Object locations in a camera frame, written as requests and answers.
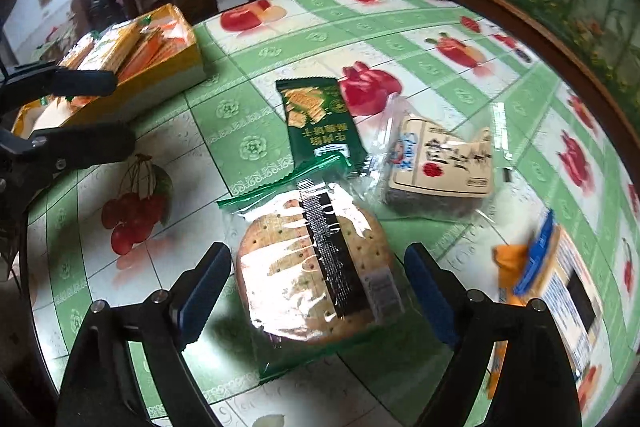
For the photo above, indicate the dark green snack packet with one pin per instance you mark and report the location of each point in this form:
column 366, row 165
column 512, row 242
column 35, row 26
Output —
column 318, row 121

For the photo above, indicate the yellow cardboard tray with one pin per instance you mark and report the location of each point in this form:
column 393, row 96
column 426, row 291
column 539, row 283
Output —
column 132, row 97

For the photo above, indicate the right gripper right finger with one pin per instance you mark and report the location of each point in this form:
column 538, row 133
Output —
column 536, row 385

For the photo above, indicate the long cracker pack orange edge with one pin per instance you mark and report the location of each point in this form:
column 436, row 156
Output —
column 157, row 44

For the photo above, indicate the orange cheese biscuit pack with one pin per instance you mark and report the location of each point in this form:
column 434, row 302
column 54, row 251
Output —
column 511, row 261

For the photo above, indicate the round crackers clear pack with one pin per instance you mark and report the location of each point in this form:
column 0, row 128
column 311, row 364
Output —
column 312, row 265

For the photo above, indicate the Weidan green cracker pack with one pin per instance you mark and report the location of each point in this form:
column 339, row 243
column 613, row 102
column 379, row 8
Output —
column 111, row 50

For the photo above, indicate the clear bag beige label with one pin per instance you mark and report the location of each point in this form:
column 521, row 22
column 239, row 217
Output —
column 418, row 168

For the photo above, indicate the blue-edged cracker pack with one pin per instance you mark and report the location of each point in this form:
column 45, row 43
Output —
column 556, row 274

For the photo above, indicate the small green-edged cracker pack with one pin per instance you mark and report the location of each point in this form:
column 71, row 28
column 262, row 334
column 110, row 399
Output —
column 77, row 54

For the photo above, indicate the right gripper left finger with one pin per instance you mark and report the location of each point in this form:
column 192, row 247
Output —
column 100, row 386

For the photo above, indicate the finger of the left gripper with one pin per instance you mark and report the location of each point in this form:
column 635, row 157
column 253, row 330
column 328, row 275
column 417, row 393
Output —
column 37, row 160
column 27, row 83

